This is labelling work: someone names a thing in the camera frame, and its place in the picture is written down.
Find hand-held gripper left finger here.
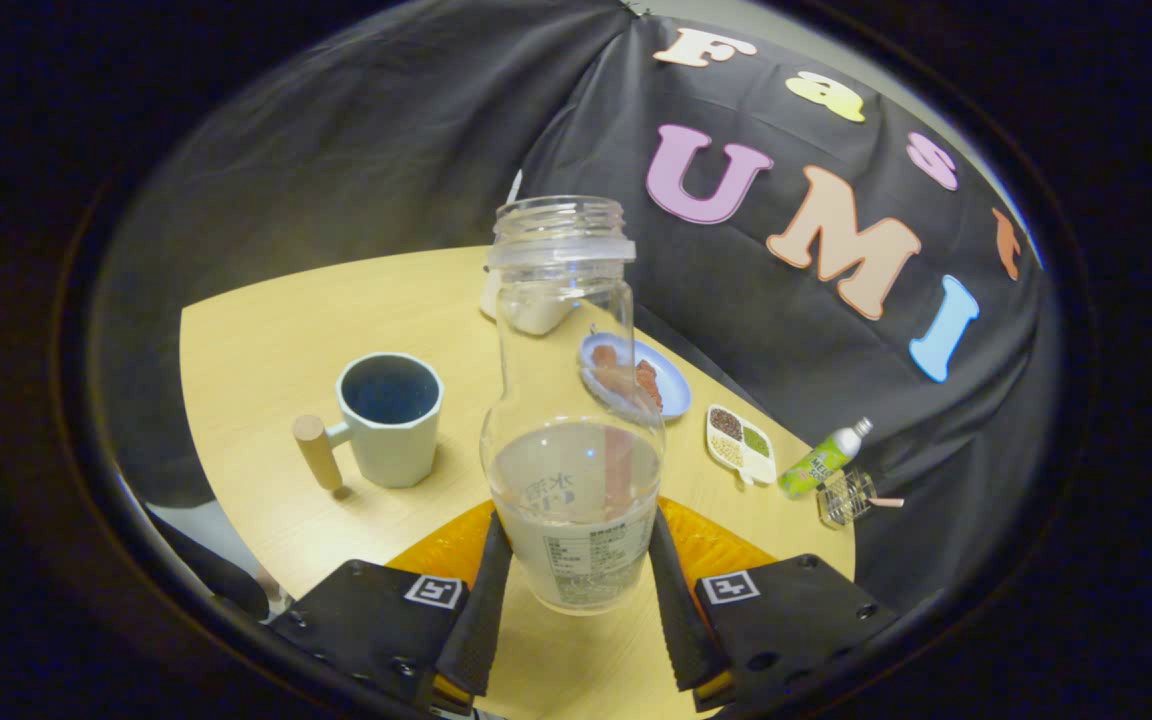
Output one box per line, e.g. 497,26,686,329
266,499,516,718

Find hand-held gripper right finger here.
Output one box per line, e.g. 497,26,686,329
647,495,902,715

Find clear plastic juice bottle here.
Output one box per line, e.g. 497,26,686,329
479,195,667,616

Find pale green cup wooden handle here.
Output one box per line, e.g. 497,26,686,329
293,352,445,493

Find small green label bottle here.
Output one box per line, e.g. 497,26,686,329
778,417,875,500

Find white divided tray with grains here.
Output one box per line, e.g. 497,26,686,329
705,404,778,488

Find clear ribbed glass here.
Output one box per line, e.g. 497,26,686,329
817,470,906,529

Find blue plate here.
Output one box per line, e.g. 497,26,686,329
579,332,693,420

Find reddish food pieces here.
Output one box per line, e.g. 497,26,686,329
591,344,663,411

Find white container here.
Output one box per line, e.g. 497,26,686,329
479,268,577,337

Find wooden table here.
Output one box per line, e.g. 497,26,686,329
179,245,857,720

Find black backdrop cloth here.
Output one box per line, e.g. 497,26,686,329
91,0,1067,613

